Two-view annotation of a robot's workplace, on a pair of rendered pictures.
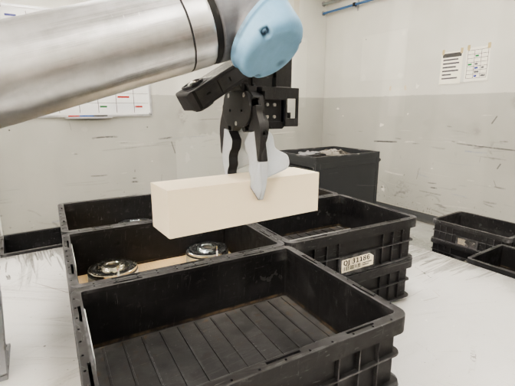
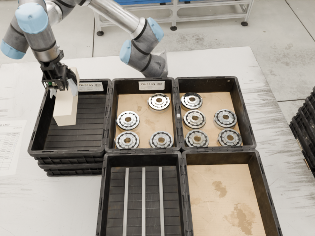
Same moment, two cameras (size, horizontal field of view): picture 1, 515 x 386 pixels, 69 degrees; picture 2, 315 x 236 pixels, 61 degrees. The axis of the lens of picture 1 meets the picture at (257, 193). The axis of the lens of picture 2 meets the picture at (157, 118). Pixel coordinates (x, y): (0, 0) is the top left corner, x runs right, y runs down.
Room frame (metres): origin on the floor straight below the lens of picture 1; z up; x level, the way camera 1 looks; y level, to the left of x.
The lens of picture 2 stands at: (1.13, -0.41, 1.83)
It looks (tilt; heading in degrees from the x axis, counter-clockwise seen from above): 54 degrees down; 117
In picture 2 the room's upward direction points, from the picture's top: straight up
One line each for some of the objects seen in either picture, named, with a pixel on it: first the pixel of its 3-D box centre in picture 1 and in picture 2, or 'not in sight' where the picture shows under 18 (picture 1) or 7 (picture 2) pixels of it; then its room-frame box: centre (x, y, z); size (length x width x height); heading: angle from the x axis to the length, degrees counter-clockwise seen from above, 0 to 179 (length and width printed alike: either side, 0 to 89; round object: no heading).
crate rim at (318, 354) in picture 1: (230, 309); (73, 114); (0.49, 0.04, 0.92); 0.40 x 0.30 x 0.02; 119
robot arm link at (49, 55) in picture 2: not in sight; (46, 49); (0.54, 0.01, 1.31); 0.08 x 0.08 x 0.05
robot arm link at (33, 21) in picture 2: not in sight; (36, 26); (0.53, 0.01, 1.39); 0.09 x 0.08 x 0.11; 137
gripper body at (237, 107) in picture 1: (258, 86); (54, 70); (0.54, 0.00, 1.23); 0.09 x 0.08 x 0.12; 124
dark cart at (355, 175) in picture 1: (323, 212); not in sight; (2.64, -0.48, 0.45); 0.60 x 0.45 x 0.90; 124
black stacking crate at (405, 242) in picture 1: (319, 236); (143, 208); (0.95, -0.16, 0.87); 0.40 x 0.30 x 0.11; 119
